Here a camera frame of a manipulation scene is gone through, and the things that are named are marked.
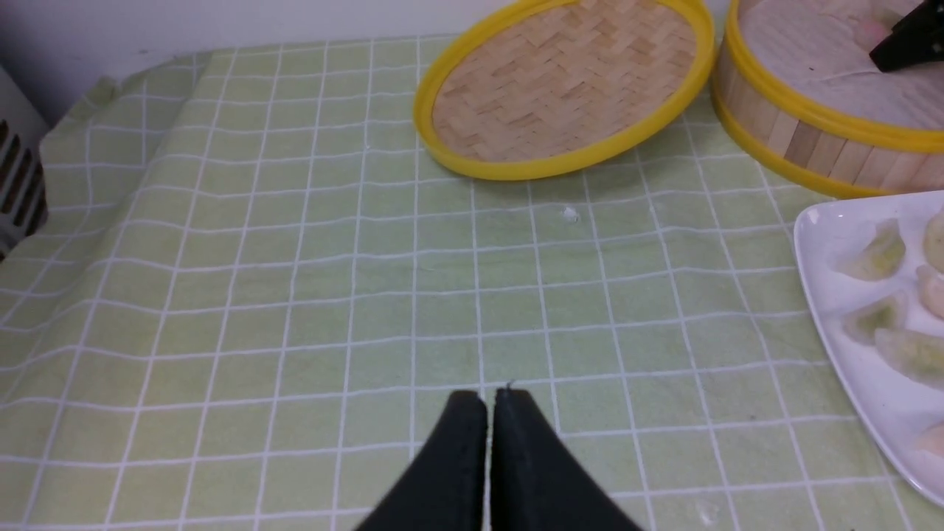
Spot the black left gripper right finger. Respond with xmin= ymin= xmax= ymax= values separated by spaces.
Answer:
xmin=492 ymin=389 xmax=641 ymax=530

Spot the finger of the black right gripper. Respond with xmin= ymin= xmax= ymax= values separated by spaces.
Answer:
xmin=870 ymin=1 xmax=943 ymax=73

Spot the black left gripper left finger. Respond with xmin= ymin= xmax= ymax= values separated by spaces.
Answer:
xmin=357 ymin=391 xmax=488 ymax=530

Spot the green dumpling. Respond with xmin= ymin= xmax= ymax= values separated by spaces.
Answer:
xmin=874 ymin=328 xmax=943 ymax=390
xmin=841 ymin=291 xmax=909 ymax=346
xmin=836 ymin=218 xmax=907 ymax=282
xmin=923 ymin=209 xmax=944 ymax=275

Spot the white square plate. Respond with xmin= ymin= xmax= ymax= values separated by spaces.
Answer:
xmin=794 ymin=191 xmax=943 ymax=504

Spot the pink dumpling in steamer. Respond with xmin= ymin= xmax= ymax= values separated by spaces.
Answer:
xmin=853 ymin=18 xmax=892 ymax=52

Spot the white steamer liner paper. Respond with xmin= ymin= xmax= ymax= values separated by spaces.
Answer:
xmin=738 ymin=1 xmax=943 ymax=131

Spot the yellow-rimmed bamboo steamer basket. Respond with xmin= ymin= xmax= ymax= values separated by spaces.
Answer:
xmin=710 ymin=1 xmax=943 ymax=199

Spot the white dumpling centre left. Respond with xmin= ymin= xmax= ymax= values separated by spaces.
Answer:
xmin=916 ymin=263 xmax=944 ymax=320

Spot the small white crumb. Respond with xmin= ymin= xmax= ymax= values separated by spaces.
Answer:
xmin=560 ymin=207 xmax=581 ymax=224

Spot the green checkered tablecloth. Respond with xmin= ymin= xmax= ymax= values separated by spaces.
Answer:
xmin=1 ymin=39 xmax=942 ymax=530

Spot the yellow-rimmed bamboo steamer lid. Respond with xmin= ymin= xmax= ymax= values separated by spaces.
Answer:
xmin=412 ymin=1 xmax=715 ymax=181

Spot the white dumpling bottom edge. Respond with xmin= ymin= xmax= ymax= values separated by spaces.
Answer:
xmin=914 ymin=423 xmax=944 ymax=459

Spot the beige vented cabinet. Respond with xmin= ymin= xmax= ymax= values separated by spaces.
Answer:
xmin=1 ymin=69 xmax=49 ymax=259

